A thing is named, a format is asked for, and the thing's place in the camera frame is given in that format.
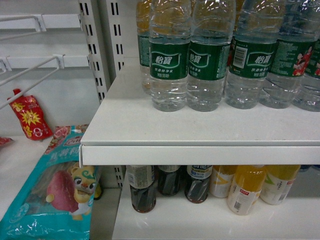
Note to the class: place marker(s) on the white lower shelf board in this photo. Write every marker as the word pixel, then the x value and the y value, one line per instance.
pixel 175 218

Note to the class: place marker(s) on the red sauce packet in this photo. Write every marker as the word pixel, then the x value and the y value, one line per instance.
pixel 31 118

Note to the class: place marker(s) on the yellow drink bottle leaning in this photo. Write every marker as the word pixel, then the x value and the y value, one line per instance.
pixel 246 187

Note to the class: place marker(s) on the water bottle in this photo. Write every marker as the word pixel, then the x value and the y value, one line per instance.
pixel 169 40
pixel 212 29
pixel 308 96
pixel 143 9

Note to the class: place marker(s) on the slotted upright rail right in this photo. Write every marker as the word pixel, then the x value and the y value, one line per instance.
pixel 115 28

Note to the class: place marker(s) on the water bottle far right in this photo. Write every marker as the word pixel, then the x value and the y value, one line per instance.
pixel 308 96

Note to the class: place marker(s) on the slotted upright rail left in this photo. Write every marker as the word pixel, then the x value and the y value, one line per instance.
pixel 91 25

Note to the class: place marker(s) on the dark tea bottle left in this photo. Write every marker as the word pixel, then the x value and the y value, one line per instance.
pixel 142 187

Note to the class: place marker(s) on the yellow drink bottle rear right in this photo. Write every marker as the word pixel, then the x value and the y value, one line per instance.
pixel 278 182

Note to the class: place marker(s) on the dark tea bottle blue label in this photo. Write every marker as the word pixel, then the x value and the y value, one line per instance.
pixel 197 183

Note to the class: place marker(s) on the water bottle left front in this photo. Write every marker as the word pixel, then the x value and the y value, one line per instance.
pixel 169 40

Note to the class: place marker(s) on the yellow drink bottle rear left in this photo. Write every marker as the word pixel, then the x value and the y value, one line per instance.
pixel 221 180

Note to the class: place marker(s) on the white upper hook bar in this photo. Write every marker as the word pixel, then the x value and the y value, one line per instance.
pixel 17 26

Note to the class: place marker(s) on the water bottle rear left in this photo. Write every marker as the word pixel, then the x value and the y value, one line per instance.
pixel 143 9

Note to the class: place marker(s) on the slotted upright rail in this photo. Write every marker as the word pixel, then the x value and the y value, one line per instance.
pixel 91 25
pixel 115 28

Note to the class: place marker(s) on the white shelf board with water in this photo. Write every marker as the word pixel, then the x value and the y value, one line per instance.
pixel 127 130

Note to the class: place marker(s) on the dark tea bottle middle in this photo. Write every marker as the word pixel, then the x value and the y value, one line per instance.
pixel 170 179

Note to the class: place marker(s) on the teal sweet potato snack bag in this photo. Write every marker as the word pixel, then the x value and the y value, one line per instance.
pixel 56 201

